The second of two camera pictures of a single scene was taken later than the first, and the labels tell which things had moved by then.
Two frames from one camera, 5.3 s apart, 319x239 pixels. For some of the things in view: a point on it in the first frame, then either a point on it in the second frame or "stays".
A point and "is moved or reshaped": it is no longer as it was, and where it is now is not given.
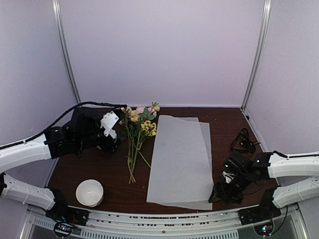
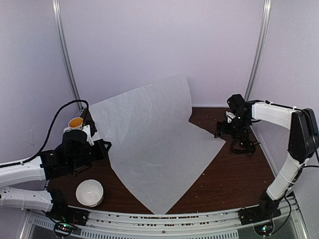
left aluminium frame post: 64,50 stays
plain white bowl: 90,192 stays
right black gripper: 217,189 → 225,131
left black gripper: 106,147 → 101,153
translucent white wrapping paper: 181,172 is moved or reshaped
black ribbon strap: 241,141 stays
